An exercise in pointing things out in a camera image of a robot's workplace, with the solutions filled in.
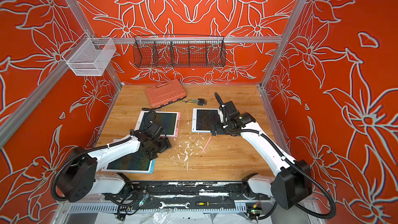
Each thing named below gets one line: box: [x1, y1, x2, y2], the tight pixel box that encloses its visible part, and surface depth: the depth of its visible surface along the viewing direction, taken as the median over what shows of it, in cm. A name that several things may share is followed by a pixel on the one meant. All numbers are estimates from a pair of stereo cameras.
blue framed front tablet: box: [101, 150, 156, 174], surface depth 82 cm
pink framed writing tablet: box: [134, 110, 181, 138], surface depth 100 cm
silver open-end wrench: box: [158, 201, 191, 209], surface depth 71 cm
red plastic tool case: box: [145, 78, 187, 109], surface depth 109 cm
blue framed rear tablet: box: [191, 107, 221, 133], surface depth 101 cm
